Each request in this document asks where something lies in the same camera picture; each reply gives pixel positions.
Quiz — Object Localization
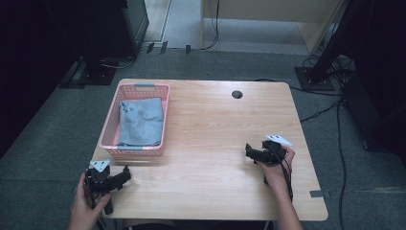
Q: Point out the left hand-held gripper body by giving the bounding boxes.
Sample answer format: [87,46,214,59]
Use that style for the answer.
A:
[83,159,115,216]

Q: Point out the thin black floor cable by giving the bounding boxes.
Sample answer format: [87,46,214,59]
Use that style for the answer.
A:
[253,77,344,98]

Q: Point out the black box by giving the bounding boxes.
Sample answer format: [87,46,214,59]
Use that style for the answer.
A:
[342,71,406,157]

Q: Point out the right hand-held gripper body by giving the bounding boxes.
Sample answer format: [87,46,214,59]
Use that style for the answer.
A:
[260,134,293,186]

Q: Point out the white floor cable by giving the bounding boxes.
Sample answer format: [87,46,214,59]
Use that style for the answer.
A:
[101,54,139,70]

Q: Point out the long black floor cable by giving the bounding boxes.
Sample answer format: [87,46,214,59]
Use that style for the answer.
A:
[334,97,349,230]

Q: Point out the tangle of black cables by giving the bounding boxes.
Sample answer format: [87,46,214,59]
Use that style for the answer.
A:
[301,52,357,84]

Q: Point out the black stand with flat base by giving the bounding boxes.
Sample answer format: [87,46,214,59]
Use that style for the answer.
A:
[58,57,119,90]

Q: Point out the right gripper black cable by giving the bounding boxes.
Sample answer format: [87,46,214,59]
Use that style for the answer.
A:
[276,155,295,203]

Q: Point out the person's right hand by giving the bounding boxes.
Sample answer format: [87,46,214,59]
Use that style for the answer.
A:
[255,145,297,196]

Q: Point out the person's left hand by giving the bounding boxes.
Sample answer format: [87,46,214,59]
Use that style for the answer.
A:
[68,173,112,230]

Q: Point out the black hanging cable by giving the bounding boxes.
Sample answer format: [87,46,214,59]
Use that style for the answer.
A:
[200,0,222,52]

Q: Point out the pink plastic basket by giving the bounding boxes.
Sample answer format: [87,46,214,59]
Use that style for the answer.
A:
[98,82,171,158]

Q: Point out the light wooden cabinet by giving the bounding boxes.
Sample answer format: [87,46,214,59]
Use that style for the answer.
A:
[200,0,350,55]

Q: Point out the light blue shorts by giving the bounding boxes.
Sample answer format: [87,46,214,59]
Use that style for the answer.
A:
[117,97,165,149]

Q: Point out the black stand with base plate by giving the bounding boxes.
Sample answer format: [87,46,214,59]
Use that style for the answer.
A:
[294,0,363,93]

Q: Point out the black cabinet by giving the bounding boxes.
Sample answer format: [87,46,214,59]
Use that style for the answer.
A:
[41,0,150,63]

